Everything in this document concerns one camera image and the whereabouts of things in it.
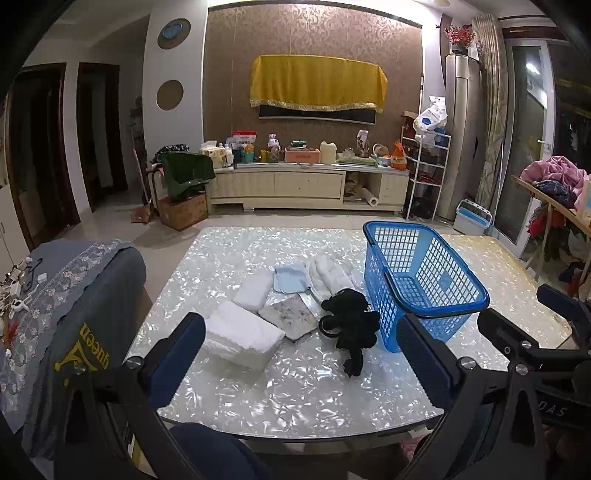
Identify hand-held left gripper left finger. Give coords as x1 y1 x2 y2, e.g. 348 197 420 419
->
54 312 207 480

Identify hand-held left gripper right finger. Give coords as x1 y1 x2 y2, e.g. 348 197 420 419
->
396 314 548 480

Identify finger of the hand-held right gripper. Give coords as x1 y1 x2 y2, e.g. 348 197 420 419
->
536 284 591 326
477 308 542 358

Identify blue plastic basket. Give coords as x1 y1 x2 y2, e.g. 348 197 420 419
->
362 220 490 354

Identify large white towel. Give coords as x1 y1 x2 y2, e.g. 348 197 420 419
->
203 301 286 371

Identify black plush cloth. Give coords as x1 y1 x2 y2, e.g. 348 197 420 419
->
318 288 380 378

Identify small white towel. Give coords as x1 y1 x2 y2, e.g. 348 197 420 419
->
232 272 277 312

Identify grey patterned cloth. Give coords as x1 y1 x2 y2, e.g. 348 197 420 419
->
257 294 321 342

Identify white fluffy cloth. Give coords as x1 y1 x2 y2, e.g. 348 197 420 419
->
307 256 358 305

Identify light blue cloth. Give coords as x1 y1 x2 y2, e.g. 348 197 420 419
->
272 263 311 295

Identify grey cloth covered chair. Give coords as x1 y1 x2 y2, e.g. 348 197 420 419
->
0 240 147 462

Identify pile of clothes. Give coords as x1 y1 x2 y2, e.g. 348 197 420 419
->
519 156 591 210

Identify cardboard box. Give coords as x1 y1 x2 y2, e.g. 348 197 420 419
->
157 193 208 232

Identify glass sliding door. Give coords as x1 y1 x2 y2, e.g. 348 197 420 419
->
494 39 561 245

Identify broom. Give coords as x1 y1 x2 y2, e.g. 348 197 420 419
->
130 148 151 224

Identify paper roll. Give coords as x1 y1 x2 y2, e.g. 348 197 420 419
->
344 187 380 206

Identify green bag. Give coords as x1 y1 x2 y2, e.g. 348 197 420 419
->
160 151 217 202

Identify standing air conditioner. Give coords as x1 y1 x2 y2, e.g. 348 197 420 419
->
436 53 483 222

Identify patterned curtain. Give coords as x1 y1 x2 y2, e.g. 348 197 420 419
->
471 14 509 213

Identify tissue packs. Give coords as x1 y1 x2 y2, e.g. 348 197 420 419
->
199 141 234 169

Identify cream television cabinet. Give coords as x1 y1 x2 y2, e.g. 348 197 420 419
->
205 161 411 214

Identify white plastic bag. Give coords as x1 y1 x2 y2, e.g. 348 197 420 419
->
413 96 448 134

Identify pink box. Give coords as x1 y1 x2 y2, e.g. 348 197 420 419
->
284 147 321 164

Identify dark wooden door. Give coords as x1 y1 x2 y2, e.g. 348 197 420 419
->
7 64 81 250

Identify red flower vase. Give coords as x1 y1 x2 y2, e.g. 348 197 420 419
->
444 24 476 56

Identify yellow television cover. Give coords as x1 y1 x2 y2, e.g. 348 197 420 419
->
250 54 389 114

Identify white wire rack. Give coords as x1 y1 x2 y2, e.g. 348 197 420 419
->
401 124 451 221

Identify black wall television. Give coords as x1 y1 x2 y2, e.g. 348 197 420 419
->
257 104 377 125

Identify round wall niche with plate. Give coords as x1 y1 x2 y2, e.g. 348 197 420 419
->
157 18 192 49

